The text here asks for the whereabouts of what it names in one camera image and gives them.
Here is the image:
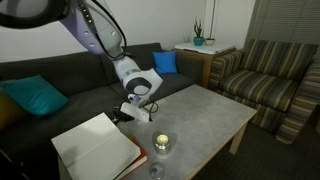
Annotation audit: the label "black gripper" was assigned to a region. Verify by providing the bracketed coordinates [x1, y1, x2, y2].
[112, 105, 133, 124]

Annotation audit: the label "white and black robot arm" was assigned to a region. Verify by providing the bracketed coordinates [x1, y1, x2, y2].
[0, 0, 163, 122]

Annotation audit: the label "red hardcover book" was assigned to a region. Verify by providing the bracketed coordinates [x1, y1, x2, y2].
[115, 136, 148, 180]

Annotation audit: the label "clear glass candle lid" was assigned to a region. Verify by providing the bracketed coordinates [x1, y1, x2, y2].
[149, 162, 166, 180]

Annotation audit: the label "blue throw pillow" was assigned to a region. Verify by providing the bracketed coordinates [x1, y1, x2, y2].
[153, 51, 177, 74]

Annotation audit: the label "grey top coffee table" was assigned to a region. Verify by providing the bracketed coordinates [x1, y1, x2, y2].
[56, 84, 258, 180]

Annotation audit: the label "teal throw pillow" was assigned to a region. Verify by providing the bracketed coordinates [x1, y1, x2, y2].
[0, 75, 69, 116]

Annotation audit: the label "wooden side table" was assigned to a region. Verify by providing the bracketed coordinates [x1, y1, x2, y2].
[175, 48, 235, 88]

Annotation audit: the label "mustard yellow throw pillow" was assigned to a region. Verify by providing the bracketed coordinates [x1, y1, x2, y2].
[0, 90, 28, 131]

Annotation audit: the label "teal pot with plant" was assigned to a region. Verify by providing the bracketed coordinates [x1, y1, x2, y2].
[193, 20, 204, 46]

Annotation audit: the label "white tray on side table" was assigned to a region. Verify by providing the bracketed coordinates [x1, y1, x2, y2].
[175, 43, 234, 55]

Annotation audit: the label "small white plant pot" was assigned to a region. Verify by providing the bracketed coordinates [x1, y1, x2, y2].
[205, 38, 215, 46]

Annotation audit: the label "striped upholstered armchair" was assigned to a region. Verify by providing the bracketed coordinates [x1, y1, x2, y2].
[208, 39, 320, 144]

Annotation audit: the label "grey window blinds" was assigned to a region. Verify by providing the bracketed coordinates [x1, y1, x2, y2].
[245, 0, 320, 61]

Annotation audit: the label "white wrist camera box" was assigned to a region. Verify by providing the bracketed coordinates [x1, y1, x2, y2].
[120, 102, 150, 123]

